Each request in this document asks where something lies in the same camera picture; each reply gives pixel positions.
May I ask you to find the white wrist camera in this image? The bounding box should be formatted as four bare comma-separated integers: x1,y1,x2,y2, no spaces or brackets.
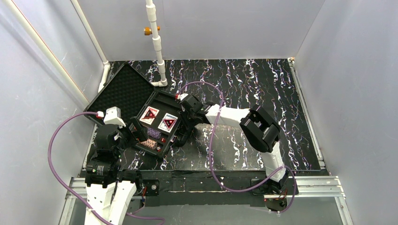
96,106,126,128
176,93,189,101

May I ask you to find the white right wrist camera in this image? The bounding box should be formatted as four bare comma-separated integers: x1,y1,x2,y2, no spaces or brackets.
176,93,189,101

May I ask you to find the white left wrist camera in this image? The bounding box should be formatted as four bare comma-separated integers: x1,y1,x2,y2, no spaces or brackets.
96,106,126,128

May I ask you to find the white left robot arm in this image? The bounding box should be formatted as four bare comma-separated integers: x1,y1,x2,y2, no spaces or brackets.
84,117,148,225

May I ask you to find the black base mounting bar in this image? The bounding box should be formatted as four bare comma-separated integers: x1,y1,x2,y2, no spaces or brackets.
138,170,298,209

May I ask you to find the white PVC pipe stand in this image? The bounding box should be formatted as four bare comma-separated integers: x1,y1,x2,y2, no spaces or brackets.
145,0,168,87

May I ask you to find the orange blue chip row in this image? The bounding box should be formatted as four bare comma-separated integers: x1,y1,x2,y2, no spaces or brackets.
140,139,158,150

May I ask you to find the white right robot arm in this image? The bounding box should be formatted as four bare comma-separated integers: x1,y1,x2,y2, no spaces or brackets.
176,94,288,194

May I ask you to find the blue playing card deck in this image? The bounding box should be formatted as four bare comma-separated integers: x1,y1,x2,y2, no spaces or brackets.
158,113,178,133

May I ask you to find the orange valve knob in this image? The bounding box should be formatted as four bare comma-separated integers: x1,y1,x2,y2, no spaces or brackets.
143,27,153,36

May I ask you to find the white corner pipe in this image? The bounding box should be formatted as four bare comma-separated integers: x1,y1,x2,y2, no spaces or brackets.
71,0,110,92

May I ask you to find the black poker set case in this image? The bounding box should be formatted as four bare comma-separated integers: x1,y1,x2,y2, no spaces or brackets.
85,63,188,158

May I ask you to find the red triangular button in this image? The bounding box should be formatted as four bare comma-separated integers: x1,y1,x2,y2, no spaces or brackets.
142,107,158,120
163,118,176,130

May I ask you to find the red playing card deck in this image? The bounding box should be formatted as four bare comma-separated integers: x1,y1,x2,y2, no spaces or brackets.
139,106,160,125

